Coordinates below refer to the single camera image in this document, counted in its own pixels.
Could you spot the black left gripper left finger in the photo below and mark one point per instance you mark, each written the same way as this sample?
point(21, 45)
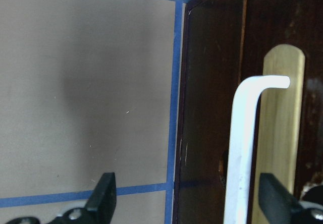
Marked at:
point(102, 202)

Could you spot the white drawer handle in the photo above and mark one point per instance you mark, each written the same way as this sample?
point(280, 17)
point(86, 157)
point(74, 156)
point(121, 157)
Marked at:
point(241, 143)

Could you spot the dark wooden drawer cabinet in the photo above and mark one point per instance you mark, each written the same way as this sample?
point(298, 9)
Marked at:
point(304, 166)

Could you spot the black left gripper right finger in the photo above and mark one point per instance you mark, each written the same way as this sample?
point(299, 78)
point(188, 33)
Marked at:
point(275, 201)

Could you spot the light wood drawer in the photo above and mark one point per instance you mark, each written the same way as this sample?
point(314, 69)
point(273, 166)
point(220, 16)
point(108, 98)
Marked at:
point(225, 42)

